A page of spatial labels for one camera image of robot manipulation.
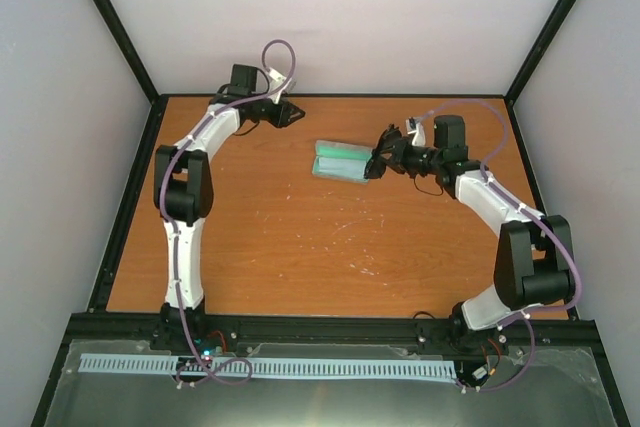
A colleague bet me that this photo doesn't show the black sunglasses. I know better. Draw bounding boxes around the black sunglasses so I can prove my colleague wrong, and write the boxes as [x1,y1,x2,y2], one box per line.
[364,124,403,180]

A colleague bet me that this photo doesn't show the grey leather glasses case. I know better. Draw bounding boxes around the grey leather glasses case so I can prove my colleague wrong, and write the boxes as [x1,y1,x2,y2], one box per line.
[312,140,372,184]

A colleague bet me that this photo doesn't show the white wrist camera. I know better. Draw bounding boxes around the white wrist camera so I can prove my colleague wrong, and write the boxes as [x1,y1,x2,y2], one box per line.
[405,117,427,147]
[266,67,296,104]

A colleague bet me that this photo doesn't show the light blue slotted cable duct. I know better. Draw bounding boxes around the light blue slotted cable duct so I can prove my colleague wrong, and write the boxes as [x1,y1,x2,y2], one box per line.
[77,353,456,383]

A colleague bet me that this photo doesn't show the light blue cleaning cloth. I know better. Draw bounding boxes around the light blue cleaning cloth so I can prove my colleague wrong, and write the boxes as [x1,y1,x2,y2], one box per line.
[318,157,367,180]

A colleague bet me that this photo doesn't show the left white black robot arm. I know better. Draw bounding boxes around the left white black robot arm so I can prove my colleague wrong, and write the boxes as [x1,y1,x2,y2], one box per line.
[153,65,305,350]

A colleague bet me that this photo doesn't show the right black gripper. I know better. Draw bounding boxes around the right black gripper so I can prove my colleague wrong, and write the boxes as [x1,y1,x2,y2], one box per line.
[372,136,442,179]

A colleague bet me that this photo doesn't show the black aluminium frame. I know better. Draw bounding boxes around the black aluminium frame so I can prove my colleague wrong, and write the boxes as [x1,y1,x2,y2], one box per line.
[32,0,629,426]

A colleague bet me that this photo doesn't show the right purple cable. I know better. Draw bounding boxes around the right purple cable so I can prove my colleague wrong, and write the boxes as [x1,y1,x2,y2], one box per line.
[414,99,584,393]

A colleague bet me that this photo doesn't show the purple cable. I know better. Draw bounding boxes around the purple cable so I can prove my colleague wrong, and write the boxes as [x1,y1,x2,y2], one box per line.
[157,39,299,391]
[414,99,584,393]

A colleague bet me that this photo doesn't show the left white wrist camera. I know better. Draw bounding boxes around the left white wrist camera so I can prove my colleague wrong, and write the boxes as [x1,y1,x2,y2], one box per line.
[266,67,296,104]

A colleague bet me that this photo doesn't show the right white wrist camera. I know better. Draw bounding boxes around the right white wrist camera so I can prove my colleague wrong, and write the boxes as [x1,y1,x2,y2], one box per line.
[405,117,427,147]

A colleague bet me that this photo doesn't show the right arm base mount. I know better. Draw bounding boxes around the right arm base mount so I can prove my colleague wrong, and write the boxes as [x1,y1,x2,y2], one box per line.
[412,311,505,356]

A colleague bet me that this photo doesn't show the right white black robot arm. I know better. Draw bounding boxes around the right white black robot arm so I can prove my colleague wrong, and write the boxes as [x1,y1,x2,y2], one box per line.
[364,115,582,333]

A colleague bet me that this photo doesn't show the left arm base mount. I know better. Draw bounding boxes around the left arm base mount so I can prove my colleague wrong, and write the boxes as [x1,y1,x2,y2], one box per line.
[150,315,239,354]

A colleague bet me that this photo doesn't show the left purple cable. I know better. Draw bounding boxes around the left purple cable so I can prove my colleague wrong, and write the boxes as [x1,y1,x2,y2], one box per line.
[157,39,299,391]

